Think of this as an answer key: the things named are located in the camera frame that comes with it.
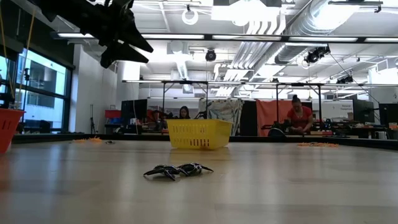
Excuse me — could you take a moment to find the orange curtain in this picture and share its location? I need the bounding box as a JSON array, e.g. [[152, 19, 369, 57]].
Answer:
[[256, 99, 301, 137]]

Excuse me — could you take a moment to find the yellow cable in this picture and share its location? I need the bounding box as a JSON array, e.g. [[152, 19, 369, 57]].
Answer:
[[0, 0, 35, 108]]

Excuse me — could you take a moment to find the thin black tripod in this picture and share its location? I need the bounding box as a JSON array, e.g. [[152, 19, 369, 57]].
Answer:
[[89, 104, 96, 134]]

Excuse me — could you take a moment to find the black round ceiling camera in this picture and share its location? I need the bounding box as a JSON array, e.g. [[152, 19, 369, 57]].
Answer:
[[205, 48, 218, 62]]

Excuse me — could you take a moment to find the black monitor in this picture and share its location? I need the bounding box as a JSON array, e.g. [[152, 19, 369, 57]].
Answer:
[[120, 99, 149, 125], [352, 98, 376, 124], [378, 103, 398, 127]]

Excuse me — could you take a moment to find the patterned white cloth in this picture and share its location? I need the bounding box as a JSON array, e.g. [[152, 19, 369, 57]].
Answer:
[[198, 98, 245, 136]]

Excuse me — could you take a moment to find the red plastic basket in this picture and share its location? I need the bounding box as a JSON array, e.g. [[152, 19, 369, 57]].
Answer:
[[0, 107, 25, 154]]

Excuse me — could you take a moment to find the black aluminium table frame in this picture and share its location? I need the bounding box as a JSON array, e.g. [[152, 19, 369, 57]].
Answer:
[[12, 132, 398, 151]]

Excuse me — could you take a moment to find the yellow plastic basket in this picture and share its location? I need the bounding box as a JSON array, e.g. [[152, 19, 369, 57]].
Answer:
[[165, 118, 234, 151]]

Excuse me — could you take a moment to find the red box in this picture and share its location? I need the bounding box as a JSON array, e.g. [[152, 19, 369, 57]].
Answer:
[[104, 109, 122, 119]]

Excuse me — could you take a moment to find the white light strip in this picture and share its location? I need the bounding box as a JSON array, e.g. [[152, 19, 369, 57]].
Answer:
[[289, 36, 359, 43], [141, 33, 205, 40], [211, 34, 282, 42], [57, 32, 95, 39], [364, 37, 398, 44]]

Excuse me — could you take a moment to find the white ceiling ring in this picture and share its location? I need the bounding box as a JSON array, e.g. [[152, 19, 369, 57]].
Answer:
[[181, 7, 200, 26]]

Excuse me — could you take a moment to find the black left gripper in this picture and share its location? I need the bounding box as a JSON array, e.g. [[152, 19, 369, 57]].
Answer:
[[79, 0, 154, 69]]

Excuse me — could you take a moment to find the black curtain panel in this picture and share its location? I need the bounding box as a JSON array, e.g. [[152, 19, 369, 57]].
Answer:
[[244, 100, 258, 137]]

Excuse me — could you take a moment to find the black gantry frame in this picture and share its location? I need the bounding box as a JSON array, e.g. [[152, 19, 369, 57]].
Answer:
[[161, 80, 209, 119], [275, 82, 324, 133]]

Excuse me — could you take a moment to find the cluttered distant workbench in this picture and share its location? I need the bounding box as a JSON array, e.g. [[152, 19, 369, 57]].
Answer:
[[310, 118, 398, 140]]

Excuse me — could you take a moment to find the white wall sign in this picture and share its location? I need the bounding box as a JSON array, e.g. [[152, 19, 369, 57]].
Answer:
[[322, 100, 354, 121]]

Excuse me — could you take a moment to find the large window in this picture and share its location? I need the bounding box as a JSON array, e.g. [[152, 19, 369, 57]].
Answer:
[[0, 46, 75, 134]]

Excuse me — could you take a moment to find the black ceiling spotlight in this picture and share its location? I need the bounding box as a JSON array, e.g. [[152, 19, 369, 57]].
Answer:
[[336, 74, 354, 85], [303, 45, 331, 65]]

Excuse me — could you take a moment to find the person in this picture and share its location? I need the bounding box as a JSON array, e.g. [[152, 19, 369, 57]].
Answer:
[[177, 105, 192, 120], [286, 94, 315, 135]]

